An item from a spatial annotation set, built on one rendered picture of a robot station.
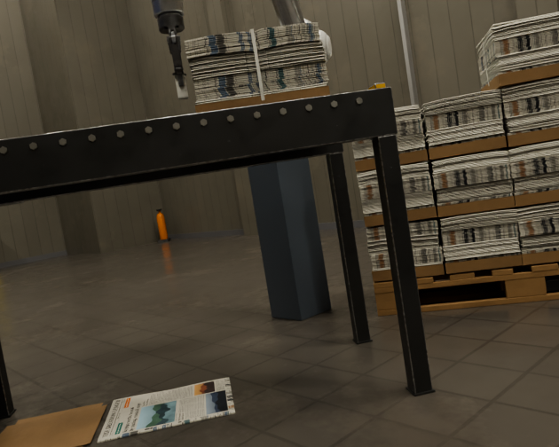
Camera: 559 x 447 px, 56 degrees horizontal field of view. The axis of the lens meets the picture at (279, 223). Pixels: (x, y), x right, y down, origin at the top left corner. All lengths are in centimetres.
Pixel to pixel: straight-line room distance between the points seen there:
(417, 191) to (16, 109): 878
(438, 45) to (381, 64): 65
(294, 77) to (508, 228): 111
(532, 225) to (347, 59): 410
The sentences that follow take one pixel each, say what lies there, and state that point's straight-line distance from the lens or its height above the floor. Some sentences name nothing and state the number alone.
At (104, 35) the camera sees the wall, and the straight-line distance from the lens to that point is 955.
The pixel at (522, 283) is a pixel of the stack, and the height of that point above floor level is 8.
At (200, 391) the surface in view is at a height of 1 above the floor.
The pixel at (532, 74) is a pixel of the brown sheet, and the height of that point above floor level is 86.
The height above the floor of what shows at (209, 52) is 98.
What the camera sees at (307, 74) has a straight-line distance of 152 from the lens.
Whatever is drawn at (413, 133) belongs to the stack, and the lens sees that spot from 216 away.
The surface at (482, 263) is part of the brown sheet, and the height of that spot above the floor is 17.
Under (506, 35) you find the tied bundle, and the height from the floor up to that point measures 102.
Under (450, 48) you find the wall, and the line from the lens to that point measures 531.
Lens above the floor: 59
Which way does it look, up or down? 4 degrees down
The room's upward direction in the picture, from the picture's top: 9 degrees counter-clockwise
